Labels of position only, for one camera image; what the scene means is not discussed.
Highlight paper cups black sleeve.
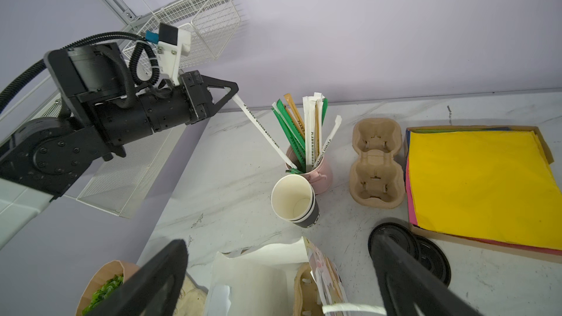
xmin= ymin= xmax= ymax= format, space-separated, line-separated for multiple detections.
xmin=271 ymin=174 xmax=320 ymax=228

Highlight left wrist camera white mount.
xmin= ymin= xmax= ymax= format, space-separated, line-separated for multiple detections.
xmin=145 ymin=23 xmax=192 ymax=86

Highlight black corrugated cable left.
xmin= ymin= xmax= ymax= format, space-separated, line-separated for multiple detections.
xmin=0 ymin=31 xmax=161 ymax=115

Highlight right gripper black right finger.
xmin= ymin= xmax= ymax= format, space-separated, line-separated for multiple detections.
xmin=371 ymin=235 xmax=479 ymax=315

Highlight pulp two-cup carrier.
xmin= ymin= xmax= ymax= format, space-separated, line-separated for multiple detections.
xmin=293 ymin=263 xmax=324 ymax=316

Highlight green wrapped straw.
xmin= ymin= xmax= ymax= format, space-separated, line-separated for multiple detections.
xmin=272 ymin=97 xmax=306 ymax=173

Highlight white wire basket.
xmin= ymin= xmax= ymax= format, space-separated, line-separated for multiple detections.
xmin=137 ymin=0 xmax=241 ymax=70

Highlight cardboard box yellow napkins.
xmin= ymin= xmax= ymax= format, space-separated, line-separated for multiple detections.
xmin=405 ymin=125 xmax=561 ymax=263

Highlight cartoon animal paper gift bag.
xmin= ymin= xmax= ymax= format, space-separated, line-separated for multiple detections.
xmin=203 ymin=236 xmax=387 ymax=316

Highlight black plastic cup lids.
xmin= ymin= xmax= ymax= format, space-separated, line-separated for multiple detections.
xmin=367 ymin=222 xmax=452 ymax=287

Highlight stacked pulp cup carriers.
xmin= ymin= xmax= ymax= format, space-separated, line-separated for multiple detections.
xmin=349 ymin=118 xmax=405 ymax=209

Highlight pink metal bucket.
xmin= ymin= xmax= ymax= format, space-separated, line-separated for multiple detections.
xmin=285 ymin=158 xmax=333 ymax=195

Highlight kraft bowl with green plant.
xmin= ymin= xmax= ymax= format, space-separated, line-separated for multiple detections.
xmin=76 ymin=260 xmax=140 ymax=315

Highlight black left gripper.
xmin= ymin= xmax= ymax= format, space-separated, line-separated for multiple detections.
xmin=95 ymin=70 xmax=239 ymax=146

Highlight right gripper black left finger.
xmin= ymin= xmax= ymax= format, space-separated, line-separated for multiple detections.
xmin=89 ymin=239 xmax=189 ymax=316

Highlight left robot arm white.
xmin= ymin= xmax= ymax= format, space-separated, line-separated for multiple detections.
xmin=1 ymin=43 xmax=239 ymax=198

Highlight beige work glove left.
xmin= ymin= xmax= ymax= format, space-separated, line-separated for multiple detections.
xmin=173 ymin=276 xmax=207 ymax=316

